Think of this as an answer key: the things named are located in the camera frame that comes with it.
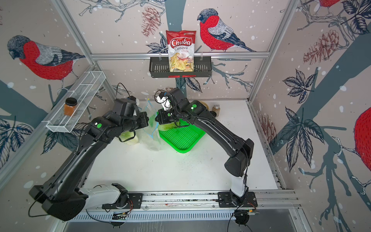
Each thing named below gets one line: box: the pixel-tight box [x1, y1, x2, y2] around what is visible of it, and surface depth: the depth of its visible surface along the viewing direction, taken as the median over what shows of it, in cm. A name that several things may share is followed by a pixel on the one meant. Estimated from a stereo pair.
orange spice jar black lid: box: [63, 97, 78, 116], surface depth 68 cm
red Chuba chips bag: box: [165, 30, 197, 73], surface depth 87 cm
